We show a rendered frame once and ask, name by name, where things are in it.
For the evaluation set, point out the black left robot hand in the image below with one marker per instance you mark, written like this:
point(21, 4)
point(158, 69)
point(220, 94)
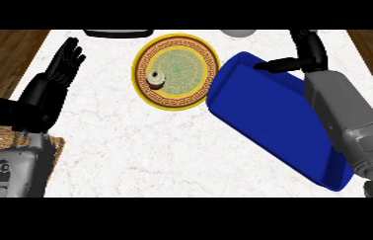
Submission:
point(46, 92)

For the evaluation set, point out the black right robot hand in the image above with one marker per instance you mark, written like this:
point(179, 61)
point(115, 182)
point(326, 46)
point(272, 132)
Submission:
point(310, 58)

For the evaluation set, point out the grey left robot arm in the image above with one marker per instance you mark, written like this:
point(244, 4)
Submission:
point(23, 165)

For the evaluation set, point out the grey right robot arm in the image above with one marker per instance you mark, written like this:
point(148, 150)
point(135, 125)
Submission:
point(340, 112)

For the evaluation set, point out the blue tray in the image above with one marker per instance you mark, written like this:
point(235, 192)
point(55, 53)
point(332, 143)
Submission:
point(272, 119)

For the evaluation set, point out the chocolate cupcake with white frosting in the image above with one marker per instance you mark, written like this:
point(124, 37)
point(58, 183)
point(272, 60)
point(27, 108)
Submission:
point(155, 80)

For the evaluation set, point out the yellow patterned plate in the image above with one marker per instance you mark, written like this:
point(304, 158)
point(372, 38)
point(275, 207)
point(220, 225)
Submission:
point(182, 69)

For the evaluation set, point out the grey round object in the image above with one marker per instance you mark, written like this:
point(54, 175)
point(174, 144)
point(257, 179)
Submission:
point(238, 33)

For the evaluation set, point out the brown wicker basket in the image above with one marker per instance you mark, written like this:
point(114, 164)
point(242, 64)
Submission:
point(58, 151)

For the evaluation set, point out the black appliance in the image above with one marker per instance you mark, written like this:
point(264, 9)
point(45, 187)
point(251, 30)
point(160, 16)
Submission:
point(118, 33)

